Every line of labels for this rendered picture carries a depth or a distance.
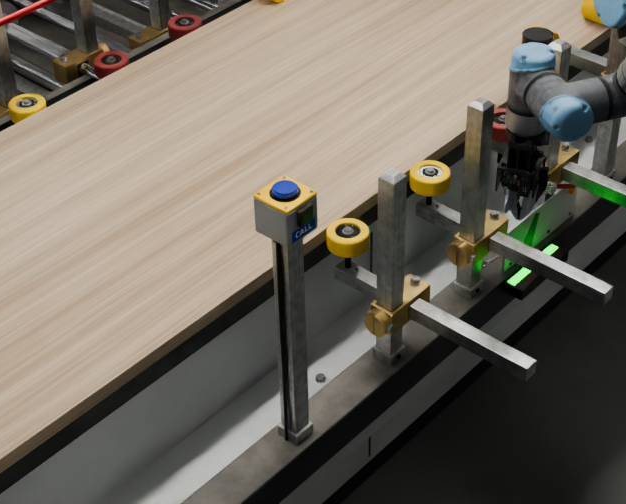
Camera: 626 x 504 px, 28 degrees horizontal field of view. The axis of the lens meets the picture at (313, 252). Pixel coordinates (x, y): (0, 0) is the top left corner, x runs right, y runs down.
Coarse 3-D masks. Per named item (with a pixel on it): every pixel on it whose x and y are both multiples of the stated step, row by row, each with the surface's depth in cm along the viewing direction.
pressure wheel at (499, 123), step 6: (498, 114) 263; (504, 114) 262; (498, 120) 261; (504, 120) 260; (498, 126) 258; (504, 126) 258; (492, 132) 259; (498, 132) 259; (504, 132) 258; (492, 138) 260; (498, 138) 260; (504, 138) 259; (498, 156) 266; (498, 162) 267
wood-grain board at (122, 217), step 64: (256, 0) 306; (320, 0) 305; (384, 0) 305; (448, 0) 304; (512, 0) 303; (576, 0) 302; (192, 64) 282; (256, 64) 282; (320, 64) 281; (384, 64) 281; (448, 64) 280; (64, 128) 263; (128, 128) 262; (192, 128) 262; (256, 128) 261; (320, 128) 261; (384, 128) 260; (448, 128) 260; (0, 192) 245; (64, 192) 245; (128, 192) 244; (192, 192) 244; (256, 192) 243; (320, 192) 243; (0, 256) 229; (64, 256) 229; (128, 256) 228; (192, 256) 228; (256, 256) 228; (0, 320) 215; (64, 320) 215; (128, 320) 215; (192, 320) 214; (0, 384) 203; (64, 384) 203; (0, 448) 192
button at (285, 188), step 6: (282, 180) 189; (288, 180) 189; (276, 186) 188; (282, 186) 188; (288, 186) 188; (294, 186) 188; (276, 192) 187; (282, 192) 186; (288, 192) 186; (294, 192) 187; (282, 198) 186; (288, 198) 187
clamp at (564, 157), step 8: (560, 144) 259; (560, 152) 257; (568, 152) 257; (576, 152) 257; (560, 160) 255; (568, 160) 255; (576, 160) 258; (552, 168) 253; (560, 168) 254; (552, 176) 253; (560, 176) 256
